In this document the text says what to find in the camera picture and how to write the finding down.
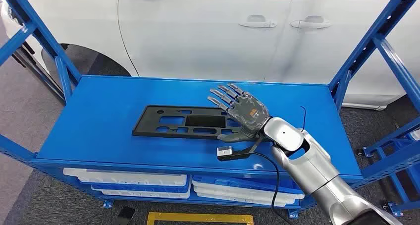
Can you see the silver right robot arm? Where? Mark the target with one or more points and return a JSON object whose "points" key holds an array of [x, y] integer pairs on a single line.
{"points": [[311, 171]]}

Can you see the dark metal bar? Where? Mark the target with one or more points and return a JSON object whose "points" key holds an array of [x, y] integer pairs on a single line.
{"points": [[46, 75]]}

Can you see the blue metal shelf rack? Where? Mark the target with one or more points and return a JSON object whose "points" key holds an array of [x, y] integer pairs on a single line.
{"points": [[131, 118], [415, 174]]}

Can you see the white car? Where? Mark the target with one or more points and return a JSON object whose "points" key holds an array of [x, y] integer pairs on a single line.
{"points": [[197, 36]]}

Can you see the yellow floor tape square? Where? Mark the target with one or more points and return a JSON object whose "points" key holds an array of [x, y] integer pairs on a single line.
{"points": [[197, 217]]}

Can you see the black plastic panel part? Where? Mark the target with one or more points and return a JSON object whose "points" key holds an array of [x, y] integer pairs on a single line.
{"points": [[147, 121]]}

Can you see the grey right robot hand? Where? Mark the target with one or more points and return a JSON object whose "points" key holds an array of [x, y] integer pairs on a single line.
{"points": [[249, 115]]}

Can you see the black floor plate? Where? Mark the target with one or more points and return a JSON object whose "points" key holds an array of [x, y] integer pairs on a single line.
{"points": [[124, 215]]}

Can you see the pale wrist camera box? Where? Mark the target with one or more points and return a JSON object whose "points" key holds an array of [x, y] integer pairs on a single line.
{"points": [[224, 150]]}

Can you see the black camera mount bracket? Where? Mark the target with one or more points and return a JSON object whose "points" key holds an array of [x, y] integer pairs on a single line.
{"points": [[239, 155]]}

